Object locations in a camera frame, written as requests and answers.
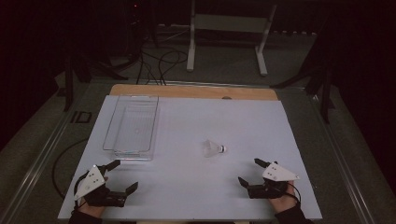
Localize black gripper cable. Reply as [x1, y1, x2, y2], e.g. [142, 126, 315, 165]
[73, 171, 91, 209]
[285, 182, 303, 204]

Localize metal floor rail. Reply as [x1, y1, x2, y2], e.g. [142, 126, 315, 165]
[307, 92, 376, 224]
[0, 102, 82, 224]

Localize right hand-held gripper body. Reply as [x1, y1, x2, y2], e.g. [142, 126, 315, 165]
[247, 161, 301, 200]

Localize white metal stand frame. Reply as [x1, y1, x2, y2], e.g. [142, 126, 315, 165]
[186, 0, 278, 77]

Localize clear plastic container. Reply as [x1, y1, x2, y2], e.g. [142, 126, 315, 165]
[102, 94, 160, 161]

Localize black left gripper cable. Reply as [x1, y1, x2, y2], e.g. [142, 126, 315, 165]
[73, 171, 91, 209]

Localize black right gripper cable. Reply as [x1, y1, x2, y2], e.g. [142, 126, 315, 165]
[285, 182, 303, 204]

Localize person's right hand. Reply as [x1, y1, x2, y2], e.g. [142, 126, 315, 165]
[268, 180, 299, 215]

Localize black cable loop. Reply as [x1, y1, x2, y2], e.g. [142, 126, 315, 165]
[51, 138, 90, 201]

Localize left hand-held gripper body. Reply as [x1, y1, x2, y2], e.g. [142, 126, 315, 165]
[74, 164, 127, 208]

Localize white board sheet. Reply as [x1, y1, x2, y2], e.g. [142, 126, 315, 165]
[57, 94, 323, 222]

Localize black tripod stand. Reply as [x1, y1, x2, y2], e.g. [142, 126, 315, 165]
[63, 52, 129, 113]
[270, 60, 336, 125]

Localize white shuttlecock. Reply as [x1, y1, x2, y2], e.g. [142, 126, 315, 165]
[203, 139, 228, 159]

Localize person's left hand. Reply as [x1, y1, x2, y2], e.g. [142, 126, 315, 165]
[77, 199, 107, 219]

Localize black floor cables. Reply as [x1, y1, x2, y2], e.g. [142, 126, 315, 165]
[135, 49, 190, 86]

